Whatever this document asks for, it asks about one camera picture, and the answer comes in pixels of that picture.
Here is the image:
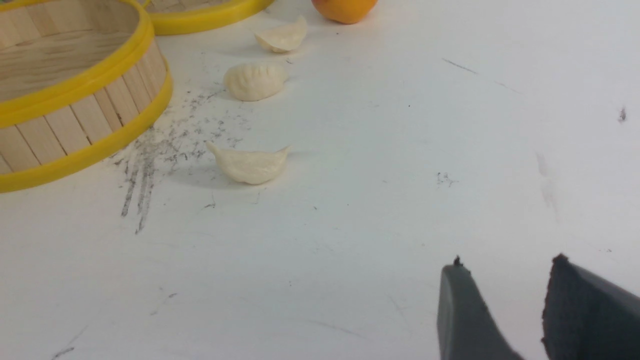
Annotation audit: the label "white dumpling pleated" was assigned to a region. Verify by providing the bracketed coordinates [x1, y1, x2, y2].
[222, 63, 290, 101]

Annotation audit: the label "white dumpling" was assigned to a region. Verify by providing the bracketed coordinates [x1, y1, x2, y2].
[205, 141, 291, 185]
[254, 15, 307, 54]

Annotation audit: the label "bamboo steamer tray yellow rims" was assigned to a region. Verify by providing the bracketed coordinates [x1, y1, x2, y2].
[0, 0, 174, 193]

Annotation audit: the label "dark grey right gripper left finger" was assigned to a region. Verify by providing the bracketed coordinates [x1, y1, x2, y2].
[436, 256, 522, 360]

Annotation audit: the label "orange toy pear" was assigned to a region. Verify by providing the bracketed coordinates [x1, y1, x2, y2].
[311, 0, 378, 25]

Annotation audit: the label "woven bamboo steamer lid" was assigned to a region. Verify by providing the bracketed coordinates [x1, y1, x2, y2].
[140, 0, 273, 35]

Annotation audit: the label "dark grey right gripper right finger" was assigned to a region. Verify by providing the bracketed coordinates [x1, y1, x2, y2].
[542, 254, 640, 360]

